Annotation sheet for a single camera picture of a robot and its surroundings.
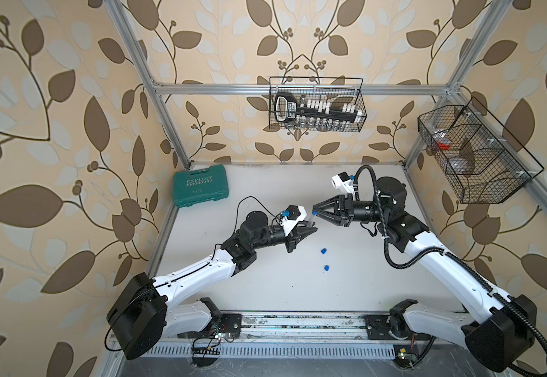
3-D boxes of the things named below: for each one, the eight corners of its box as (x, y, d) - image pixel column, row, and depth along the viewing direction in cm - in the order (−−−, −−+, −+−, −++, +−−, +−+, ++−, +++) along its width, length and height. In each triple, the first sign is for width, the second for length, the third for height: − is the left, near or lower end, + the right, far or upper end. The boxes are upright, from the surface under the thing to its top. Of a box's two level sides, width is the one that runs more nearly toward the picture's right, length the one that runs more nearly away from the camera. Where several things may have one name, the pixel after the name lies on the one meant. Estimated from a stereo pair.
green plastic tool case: (176, 209, 105) (172, 203, 101) (177, 178, 117) (173, 172, 113) (231, 197, 109) (229, 191, 106) (226, 169, 121) (225, 162, 118)
